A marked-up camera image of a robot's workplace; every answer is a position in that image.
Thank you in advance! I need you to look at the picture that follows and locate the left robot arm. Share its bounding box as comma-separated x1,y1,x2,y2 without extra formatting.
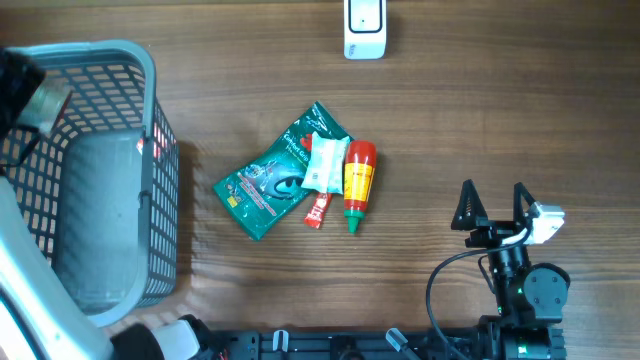
1,40,203,359

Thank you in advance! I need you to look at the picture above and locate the white barcode scanner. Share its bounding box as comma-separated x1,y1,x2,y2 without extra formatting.
343,0,387,60

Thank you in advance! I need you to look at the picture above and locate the green 3M gloves package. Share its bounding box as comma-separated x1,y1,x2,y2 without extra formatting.
213,102,348,241

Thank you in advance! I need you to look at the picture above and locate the grey black shopping basket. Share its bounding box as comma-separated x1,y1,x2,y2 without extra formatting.
1,40,179,327

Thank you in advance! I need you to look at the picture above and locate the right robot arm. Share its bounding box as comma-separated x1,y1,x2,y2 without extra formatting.
451,180,570,359

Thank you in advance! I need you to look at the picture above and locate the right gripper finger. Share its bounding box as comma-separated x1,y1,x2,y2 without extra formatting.
451,179,488,231
513,182,535,227

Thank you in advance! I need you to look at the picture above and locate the red sauce bottle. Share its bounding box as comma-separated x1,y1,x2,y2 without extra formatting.
343,140,377,234

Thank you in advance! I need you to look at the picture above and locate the red sauce sachet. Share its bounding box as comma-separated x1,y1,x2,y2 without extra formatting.
304,193,332,229

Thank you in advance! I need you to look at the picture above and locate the white wipes packet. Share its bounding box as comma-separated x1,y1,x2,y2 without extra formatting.
302,132,351,194

